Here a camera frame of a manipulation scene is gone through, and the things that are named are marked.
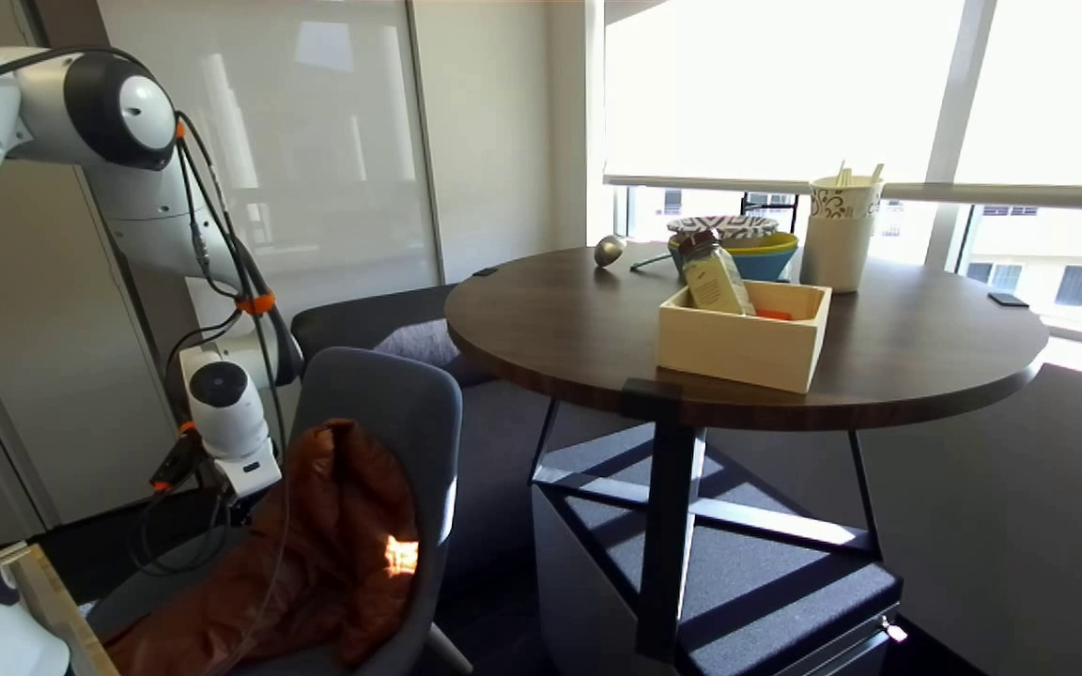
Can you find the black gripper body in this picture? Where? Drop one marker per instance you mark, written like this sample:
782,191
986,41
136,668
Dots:
188,474

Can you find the orange brown towel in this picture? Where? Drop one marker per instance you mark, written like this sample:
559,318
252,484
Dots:
316,548

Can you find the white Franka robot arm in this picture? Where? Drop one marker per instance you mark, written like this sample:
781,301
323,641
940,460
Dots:
151,226

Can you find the grey shell chair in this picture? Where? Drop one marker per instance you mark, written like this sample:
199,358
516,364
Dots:
404,399

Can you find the light wooden plank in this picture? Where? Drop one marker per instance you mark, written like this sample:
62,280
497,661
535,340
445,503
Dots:
57,604

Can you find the dark grey sofa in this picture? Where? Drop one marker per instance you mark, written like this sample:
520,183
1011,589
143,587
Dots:
1015,538
355,320

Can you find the grey sofa cushion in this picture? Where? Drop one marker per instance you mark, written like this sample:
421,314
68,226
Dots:
421,343

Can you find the round dark wooden table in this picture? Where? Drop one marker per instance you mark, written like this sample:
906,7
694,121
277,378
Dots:
564,330

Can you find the metallic ball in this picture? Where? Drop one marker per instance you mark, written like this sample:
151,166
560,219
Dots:
608,249

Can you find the yellow green packet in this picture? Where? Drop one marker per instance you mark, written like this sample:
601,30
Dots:
714,280

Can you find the light wooden box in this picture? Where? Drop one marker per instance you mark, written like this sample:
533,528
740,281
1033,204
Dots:
740,343

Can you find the patterned bowl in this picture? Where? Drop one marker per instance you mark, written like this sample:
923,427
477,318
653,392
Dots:
723,226

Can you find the small orange item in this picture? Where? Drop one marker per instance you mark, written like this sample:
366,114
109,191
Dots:
773,308

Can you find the blue bowl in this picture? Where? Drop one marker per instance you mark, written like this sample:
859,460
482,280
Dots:
767,256

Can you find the white paper cup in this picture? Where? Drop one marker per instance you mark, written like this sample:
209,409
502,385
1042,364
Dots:
839,239

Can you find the small black flat item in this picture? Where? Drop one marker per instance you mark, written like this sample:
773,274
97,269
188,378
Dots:
1010,299

